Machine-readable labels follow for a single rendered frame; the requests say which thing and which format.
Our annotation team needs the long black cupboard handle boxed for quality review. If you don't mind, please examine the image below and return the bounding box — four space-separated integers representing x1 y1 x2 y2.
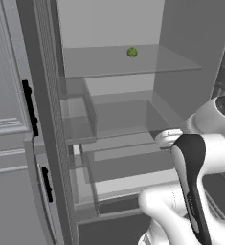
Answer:
21 79 40 138

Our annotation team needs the glass fridge shelf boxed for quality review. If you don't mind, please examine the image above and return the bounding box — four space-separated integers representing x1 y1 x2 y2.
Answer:
58 43 203 80

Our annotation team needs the small green round vegetable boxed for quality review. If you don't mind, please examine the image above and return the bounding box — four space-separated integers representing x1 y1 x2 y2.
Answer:
126 46 139 58

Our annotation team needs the small clear fridge bin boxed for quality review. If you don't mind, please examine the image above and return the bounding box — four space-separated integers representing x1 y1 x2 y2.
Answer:
58 78 99 146

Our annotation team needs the short black cupboard handle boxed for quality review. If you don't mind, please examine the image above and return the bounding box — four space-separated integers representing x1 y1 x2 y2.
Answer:
41 166 54 204

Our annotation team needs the low grey cupboard door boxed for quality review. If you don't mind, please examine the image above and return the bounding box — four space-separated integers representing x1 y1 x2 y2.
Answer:
0 133 64 245

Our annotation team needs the grey open fridge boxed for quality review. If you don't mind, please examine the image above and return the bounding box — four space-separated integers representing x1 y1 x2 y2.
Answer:
55 0 225 245

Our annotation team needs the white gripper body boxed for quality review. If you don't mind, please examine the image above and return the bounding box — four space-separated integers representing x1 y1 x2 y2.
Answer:
154 128 185 149

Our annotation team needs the wide clear fridge drawer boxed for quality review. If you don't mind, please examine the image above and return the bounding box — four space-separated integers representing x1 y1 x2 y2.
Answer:
73 140 182 205

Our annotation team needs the tall grey cupboard door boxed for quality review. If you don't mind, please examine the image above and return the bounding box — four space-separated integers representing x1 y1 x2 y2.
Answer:
0 0 34 138

